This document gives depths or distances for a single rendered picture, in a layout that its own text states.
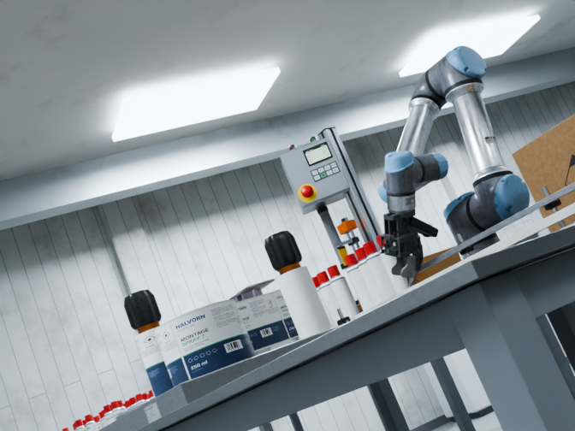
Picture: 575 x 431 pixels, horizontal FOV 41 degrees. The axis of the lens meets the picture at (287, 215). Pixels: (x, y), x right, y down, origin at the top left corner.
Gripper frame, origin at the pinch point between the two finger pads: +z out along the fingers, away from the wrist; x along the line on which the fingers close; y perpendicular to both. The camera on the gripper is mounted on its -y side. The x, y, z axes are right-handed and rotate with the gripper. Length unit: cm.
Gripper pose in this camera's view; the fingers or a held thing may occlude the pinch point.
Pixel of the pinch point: (411, 280)
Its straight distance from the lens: 211.9
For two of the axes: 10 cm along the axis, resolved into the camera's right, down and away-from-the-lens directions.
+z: 0.8, 9.8, 2.0
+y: -7.9, 1.9, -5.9
